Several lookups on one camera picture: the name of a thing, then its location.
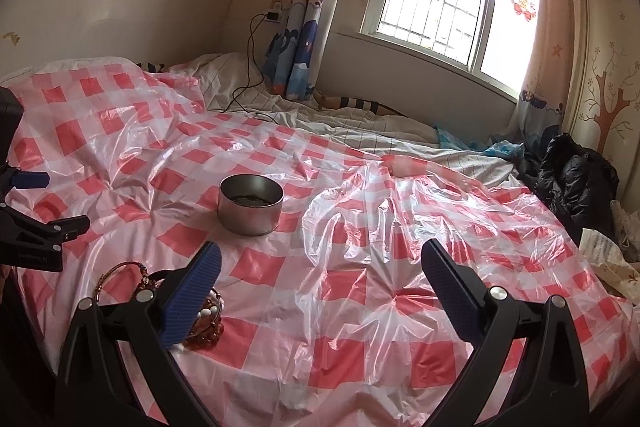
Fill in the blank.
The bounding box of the pile of bead bracelets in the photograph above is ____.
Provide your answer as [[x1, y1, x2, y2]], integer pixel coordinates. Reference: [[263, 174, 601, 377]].
[[95, 261, 226, 350]]

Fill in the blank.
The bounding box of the white bedsheet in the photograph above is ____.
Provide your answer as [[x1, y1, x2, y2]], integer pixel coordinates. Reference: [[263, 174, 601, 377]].
[[165, 52, 521, 188]]

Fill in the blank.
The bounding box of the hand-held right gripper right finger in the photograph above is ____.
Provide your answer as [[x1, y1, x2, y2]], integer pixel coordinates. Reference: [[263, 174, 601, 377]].
[[421, 238, 591, 427]]

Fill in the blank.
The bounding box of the blue plastic bag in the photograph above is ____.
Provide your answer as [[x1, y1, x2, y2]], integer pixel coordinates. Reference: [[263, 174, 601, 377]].
[[435, 127, 526, 162]]

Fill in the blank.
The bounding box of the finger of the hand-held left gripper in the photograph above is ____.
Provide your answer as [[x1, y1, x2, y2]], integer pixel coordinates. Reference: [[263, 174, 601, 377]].
[[0, 205, 91, 243], [4, 171, 51, 189]]

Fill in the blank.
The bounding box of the black puffer jacket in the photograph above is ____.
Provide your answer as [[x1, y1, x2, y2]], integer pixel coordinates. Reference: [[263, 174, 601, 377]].
[[520, 133, 621, 235]]

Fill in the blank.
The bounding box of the window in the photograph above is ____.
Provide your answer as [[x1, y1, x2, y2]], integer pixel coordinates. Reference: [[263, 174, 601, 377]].
[[360, 0, 543, 100]]

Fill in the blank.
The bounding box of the cartoon window sticker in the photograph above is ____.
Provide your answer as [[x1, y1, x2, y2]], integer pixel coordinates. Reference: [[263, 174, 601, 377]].
[[510, 0, 538, 22]]

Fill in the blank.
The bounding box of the striped pillow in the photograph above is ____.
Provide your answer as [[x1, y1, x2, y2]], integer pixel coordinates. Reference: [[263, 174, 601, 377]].
[[312, 89, 401, 115]]

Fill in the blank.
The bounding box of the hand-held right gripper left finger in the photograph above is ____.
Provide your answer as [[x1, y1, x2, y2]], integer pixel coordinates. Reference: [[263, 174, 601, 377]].
[[55, 241, 223, 427]]

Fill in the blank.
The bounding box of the pink checked plastic sheet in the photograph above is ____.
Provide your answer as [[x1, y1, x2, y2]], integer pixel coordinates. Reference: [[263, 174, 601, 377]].
[[0, 59, 636, 427]]

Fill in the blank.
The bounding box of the round metal tin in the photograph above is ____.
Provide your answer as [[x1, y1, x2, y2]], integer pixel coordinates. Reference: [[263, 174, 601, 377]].
[[217, 174, 285, 237]]

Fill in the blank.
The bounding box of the pink star print curtain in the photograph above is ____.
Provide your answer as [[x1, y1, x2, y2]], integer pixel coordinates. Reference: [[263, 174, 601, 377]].
[[510, 0, 581, 158]]

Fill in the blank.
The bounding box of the wardrobe with tree decoration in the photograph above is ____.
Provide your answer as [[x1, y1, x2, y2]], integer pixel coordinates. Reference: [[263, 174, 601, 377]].
[[565, 0, 640, 208]]

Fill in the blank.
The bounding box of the crumpled paper bag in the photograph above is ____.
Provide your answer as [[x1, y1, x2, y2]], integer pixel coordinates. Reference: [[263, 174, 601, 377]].
[[580, 202, 640, 298]]

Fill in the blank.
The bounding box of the blue cartoon print curtain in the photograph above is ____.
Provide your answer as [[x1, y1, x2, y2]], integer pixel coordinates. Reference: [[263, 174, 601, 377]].
[[265, 0, 356, 100]]

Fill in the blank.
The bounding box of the black charger cable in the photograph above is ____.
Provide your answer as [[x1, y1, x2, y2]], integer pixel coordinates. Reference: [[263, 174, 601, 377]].
[[220, 12, 281, 122]]

